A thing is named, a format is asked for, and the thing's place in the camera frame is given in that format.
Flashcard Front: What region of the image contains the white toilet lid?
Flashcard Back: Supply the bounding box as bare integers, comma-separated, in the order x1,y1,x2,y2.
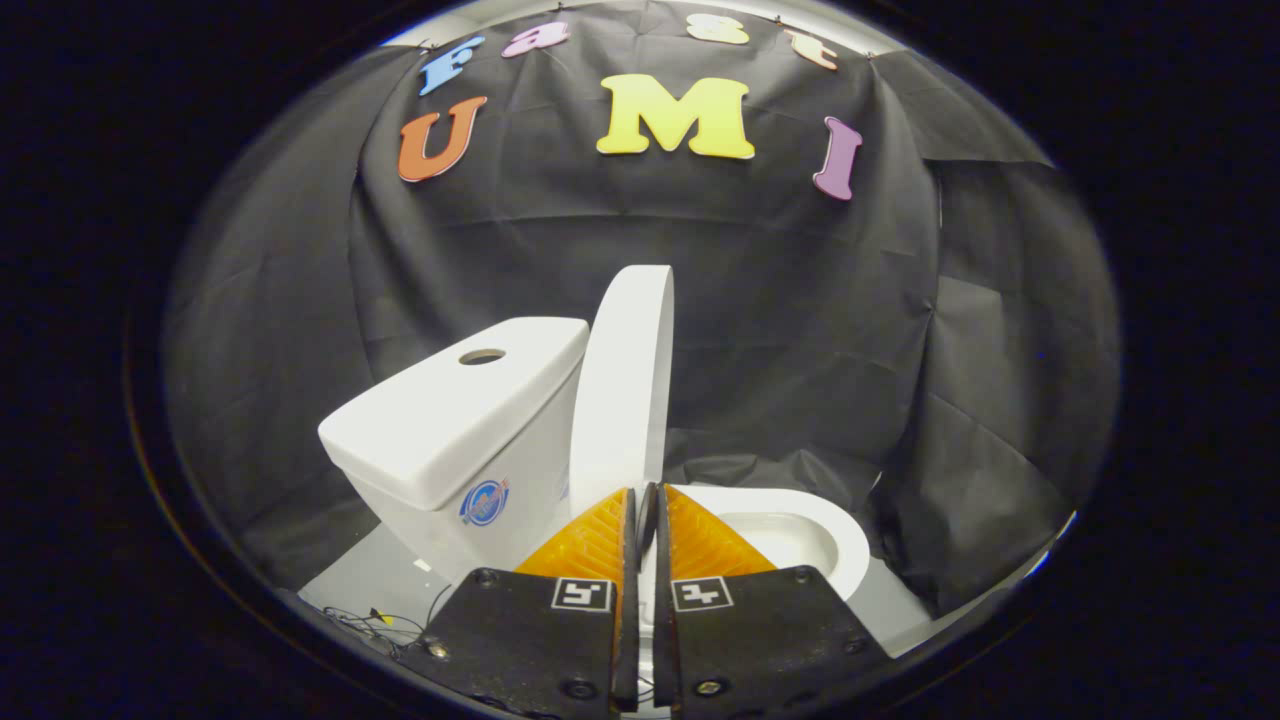
567,264,677,523

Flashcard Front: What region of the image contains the black backdrop cloth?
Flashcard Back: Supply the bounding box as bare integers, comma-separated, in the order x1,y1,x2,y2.
160,0,1122,621

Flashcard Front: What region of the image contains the thin black cable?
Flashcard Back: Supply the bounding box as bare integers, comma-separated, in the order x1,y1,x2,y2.
320,585,456,656

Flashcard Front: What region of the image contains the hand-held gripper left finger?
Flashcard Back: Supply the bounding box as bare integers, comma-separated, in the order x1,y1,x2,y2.
413,486,642,717

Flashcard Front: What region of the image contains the white toilet seat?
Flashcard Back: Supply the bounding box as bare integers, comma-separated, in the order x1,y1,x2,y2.
668,484,873,603

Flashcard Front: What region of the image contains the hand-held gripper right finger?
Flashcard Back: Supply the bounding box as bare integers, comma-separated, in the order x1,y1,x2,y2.
652,482,893,717

